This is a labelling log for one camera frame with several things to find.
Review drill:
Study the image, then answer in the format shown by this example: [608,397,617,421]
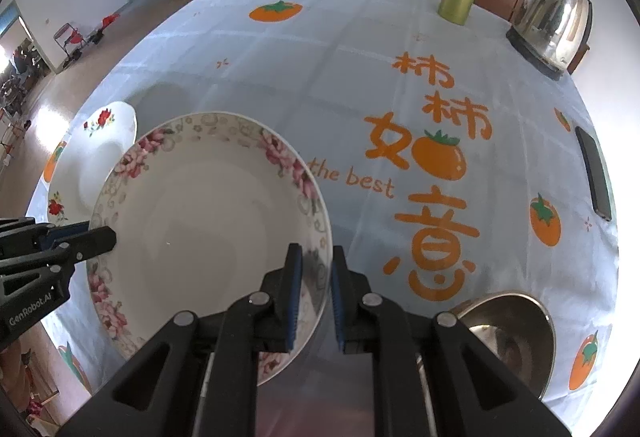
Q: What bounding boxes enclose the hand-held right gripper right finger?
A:
[331,244,573,437]

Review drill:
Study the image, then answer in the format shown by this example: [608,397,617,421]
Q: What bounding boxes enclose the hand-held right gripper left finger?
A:
[57,242,303,437]

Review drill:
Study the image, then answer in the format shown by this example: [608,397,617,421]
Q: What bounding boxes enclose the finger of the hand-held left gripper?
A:
[0,226,117,276]
[0,217,92,259]

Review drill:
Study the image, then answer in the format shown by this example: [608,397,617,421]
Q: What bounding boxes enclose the white plate with red flowers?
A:
[47,101,138,230]

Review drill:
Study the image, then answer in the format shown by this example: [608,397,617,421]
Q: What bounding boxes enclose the pink floral rimmed plate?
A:
[86,112,333,388]

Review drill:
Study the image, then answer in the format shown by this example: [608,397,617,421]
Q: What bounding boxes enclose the stainless steel bowl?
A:
[452,291,557,402]

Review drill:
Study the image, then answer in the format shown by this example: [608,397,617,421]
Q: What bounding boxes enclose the folding chair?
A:
[52,23,84,68]

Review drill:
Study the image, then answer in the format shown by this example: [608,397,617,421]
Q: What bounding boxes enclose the persimmon printed tablecloth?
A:
[25,0,621,413]

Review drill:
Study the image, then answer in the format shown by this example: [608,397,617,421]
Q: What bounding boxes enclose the red object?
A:
[67,14,121,48]

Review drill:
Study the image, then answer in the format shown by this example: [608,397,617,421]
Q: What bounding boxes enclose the black smartphone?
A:
[575,126,613,223]

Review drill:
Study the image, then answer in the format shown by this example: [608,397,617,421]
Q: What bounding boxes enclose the stainless steel electric kettle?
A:
[506,0,593,82]

